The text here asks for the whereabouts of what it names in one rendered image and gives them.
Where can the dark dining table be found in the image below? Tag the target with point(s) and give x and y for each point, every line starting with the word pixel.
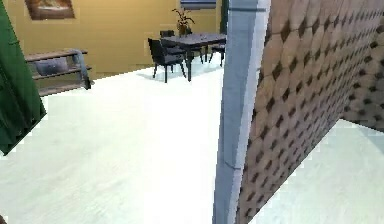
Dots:
pixel 196 40

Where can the green cupboard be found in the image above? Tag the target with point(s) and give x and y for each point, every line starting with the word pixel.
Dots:
pixel 16 100

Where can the grey cushion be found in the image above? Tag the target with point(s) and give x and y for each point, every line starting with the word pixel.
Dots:
pixel 51 66

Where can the brown framed wall picture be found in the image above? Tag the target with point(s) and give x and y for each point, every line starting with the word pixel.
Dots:
pixel 50 8

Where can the potted house plant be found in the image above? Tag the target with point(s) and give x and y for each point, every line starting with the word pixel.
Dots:
pixel 184 21

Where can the black dining chair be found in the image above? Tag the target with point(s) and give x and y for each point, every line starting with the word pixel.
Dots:
pixel 218 49
pixel 168 34
pixel 163 56

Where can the grey wooden shelf unit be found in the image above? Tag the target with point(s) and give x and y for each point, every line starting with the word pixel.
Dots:
pixel 63 71

